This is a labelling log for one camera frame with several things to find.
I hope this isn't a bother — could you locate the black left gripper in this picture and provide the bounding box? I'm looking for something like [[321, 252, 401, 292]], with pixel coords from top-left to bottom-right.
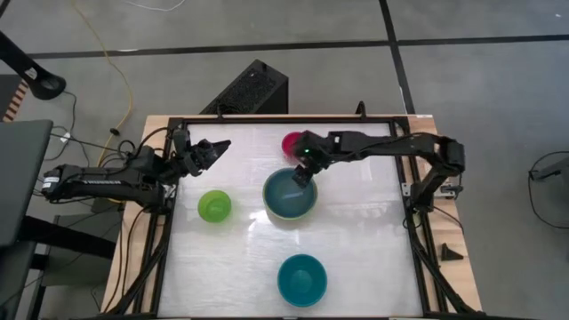
[[180, 138, 232, 178]]

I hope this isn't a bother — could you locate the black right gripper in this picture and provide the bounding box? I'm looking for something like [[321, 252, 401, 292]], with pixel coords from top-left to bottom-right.
[[291, 130, 333, 188]]

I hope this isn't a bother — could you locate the large blue bowl green rim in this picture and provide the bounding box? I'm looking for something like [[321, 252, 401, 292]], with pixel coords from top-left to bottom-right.
[[261, 166, 319, 221]]

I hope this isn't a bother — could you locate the small pink bowl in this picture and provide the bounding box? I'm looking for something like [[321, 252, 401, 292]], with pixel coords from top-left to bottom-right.
[[280, 131, 308, 160]]

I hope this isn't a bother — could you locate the small green bowl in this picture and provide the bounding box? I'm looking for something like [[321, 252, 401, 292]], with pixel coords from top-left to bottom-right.
[[196, 189, 233, 224]]

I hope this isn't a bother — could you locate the black computer tower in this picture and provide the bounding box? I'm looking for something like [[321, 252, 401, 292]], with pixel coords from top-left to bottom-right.
[[199, 58, 290, 116]]

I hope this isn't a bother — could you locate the white table mat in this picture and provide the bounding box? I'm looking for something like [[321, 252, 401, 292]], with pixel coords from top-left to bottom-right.
[[156, 121, 424, 318]]

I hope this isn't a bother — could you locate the teal bowl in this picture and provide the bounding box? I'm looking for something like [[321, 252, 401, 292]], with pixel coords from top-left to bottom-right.
[[276, 252, 329, 308]]

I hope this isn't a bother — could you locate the grey desk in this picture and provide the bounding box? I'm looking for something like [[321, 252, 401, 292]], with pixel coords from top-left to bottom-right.
[[0, 118, 55, 320]]

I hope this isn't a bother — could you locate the yellow cable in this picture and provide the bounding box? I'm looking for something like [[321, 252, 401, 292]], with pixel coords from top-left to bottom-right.
[[69, 0, 134, 169]]

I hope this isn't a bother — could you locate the black metal table frame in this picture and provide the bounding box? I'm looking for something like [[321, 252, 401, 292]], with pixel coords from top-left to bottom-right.
[[104, 100, 489, 320]]

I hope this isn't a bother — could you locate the white cable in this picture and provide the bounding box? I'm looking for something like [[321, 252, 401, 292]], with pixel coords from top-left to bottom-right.
[[122, 0, 187, 13]]

